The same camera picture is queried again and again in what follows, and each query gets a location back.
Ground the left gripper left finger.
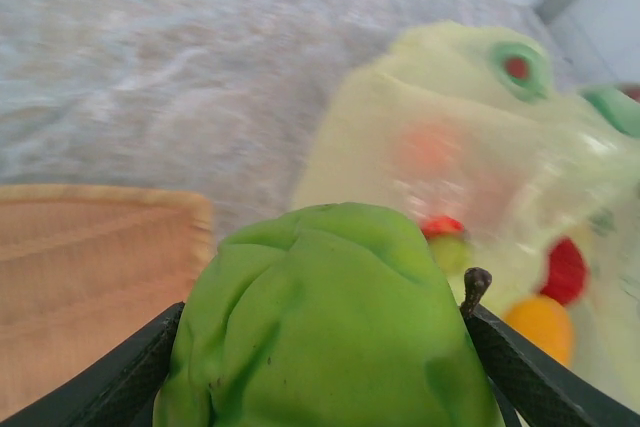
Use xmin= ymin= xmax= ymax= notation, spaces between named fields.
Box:
xmin=0 ymin=300 xmax=187 ymax=427

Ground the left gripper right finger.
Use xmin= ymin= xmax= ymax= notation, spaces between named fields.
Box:
xmin=461 ymin=303 xmax=640 ymax=427

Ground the green toy pepper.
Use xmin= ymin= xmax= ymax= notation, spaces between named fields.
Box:
xmin=151 ymin=201 xmax=507 ymax=427

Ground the yellow-green avocado print plastic bag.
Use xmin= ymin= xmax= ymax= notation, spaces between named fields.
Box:
xmin=288 ymin=19 xmax=640 ymax=414

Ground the heart-shaped wooden bowl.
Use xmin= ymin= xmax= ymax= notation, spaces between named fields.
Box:
xmin=0 ymin=183 xmax=217 ymax=421

